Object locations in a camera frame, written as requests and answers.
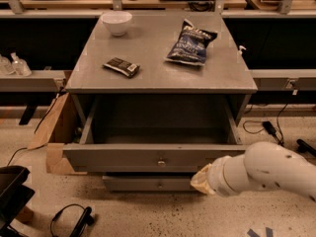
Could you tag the grey top drawer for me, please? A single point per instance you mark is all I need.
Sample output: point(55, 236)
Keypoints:
point(155, 134)

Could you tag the white bowl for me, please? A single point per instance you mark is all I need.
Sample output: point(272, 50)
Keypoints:
point(116, 22)

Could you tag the cardboard box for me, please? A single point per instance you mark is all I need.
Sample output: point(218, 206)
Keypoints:
point(55, 131)

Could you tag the black chair base leg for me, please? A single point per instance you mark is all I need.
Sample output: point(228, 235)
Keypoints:
point(305, 147)

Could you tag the black power adapter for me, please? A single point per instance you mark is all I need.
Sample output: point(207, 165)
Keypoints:
point(270, 129)

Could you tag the white pump bottle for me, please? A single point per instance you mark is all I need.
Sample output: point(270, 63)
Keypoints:
point(242, 50)

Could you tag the black snack packet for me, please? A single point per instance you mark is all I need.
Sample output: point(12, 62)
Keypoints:
point(121, 66)

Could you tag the blue chip bag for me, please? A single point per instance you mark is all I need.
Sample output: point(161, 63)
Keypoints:
point(190, 47)

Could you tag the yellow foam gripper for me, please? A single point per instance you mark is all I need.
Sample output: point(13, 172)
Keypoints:
point(215, 176)

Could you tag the grey drawer cabinet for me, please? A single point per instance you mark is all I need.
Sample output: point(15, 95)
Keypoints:
point(146, 44)

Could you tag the grey lower drawer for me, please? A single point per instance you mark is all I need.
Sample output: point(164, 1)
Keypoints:
point(148, 183)

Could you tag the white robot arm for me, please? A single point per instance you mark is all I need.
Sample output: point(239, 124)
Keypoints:
point(264, 166)

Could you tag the grey drawer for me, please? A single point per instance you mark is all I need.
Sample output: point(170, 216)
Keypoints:
point(155, 134)
point(148, 183)

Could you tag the black chair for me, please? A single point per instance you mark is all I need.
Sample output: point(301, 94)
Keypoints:
point(13, 196)

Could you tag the clear sanitizer bottle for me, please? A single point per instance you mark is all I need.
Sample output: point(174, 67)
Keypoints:
point(20, 65)

